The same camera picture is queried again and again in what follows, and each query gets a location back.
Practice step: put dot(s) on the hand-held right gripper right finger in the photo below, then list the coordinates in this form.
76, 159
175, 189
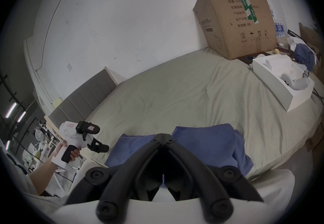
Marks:
210, 182

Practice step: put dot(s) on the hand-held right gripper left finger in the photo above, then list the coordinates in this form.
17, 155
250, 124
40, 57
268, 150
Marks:
119, 180

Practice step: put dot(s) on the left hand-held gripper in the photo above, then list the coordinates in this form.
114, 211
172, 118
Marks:
68, 129

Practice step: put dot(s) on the dark blue shirt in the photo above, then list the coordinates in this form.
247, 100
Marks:
210, 142

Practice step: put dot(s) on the person's left hand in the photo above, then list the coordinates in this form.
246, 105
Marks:
60, 150

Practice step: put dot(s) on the grey padded headboard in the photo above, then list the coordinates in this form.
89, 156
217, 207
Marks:
83, 98

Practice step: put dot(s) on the bed with beige sheet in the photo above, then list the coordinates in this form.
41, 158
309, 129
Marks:
189, 96

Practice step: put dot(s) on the open white box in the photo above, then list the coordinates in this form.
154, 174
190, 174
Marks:
273, 83

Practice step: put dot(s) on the dark wooden table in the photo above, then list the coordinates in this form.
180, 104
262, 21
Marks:
244, 60

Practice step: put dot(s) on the large brown cardboard carton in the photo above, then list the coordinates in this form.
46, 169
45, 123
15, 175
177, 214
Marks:
235, 27

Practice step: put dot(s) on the bunched blue garment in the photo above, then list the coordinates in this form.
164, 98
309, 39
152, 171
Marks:
303, 56

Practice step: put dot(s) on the pack of water bottles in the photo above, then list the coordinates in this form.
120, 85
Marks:
279, 27

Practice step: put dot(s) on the flat brown cardboard sheet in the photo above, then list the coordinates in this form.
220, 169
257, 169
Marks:
311, 36

